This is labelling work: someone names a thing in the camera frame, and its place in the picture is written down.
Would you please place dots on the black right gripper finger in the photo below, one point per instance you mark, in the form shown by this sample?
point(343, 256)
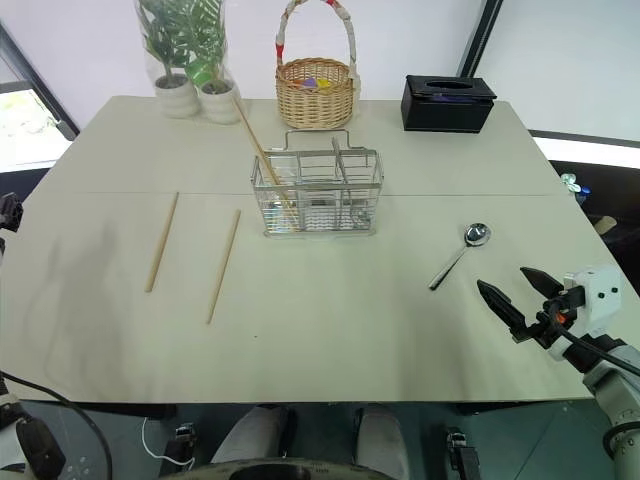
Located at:
point(544, 284)
point(502, 306)

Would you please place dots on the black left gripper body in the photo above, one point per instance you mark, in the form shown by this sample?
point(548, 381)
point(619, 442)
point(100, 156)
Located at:
point(10, 210)

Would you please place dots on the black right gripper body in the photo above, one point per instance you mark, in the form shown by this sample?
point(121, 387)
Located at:
point(556, 312)

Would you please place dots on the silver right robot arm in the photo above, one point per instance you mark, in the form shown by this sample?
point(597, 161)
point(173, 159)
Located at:
point(617, 395)

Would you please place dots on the dark rounded robot base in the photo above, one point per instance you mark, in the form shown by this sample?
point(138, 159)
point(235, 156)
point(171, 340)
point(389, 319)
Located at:
point(270, 471)

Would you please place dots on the silver metal spoon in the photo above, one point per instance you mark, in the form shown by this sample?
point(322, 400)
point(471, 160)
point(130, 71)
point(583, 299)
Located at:
point(477, 235)

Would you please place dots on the small blue cap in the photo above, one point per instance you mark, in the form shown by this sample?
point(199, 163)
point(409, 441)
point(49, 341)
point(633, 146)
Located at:
point(585, 190)

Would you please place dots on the small white green object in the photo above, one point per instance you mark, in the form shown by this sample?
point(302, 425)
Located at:
point(570, 182)

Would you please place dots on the wooden chopstick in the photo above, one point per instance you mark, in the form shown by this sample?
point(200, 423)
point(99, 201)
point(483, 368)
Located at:
point(253, 138)
point(224, 267)
point(162, 242)

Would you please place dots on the grey rounded robot leg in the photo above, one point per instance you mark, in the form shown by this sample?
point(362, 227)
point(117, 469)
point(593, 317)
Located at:
point(381, 435)
point(250, 435)

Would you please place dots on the black tissue box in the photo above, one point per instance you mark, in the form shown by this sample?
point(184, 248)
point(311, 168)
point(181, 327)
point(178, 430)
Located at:
point(445, 117)

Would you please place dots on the potted plant in white pot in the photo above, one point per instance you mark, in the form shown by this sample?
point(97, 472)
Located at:
point(220, 105)
point(175, 95)

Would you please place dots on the yellow piece in basket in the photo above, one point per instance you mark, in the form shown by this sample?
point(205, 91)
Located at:
point(323, 83)

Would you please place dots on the purple piece in basket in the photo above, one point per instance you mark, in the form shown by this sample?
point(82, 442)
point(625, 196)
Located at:
point(310, 82)

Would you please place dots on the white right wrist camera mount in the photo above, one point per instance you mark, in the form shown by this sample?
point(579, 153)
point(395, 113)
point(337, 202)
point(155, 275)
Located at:
point(598, 295)

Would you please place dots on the dark window frame bar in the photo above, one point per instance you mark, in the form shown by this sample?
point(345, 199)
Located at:
point(40, 85)
point(480, 35)

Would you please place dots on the black table foot bracket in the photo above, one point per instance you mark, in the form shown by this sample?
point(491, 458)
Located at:
point(183, 442)
point(462, 452)

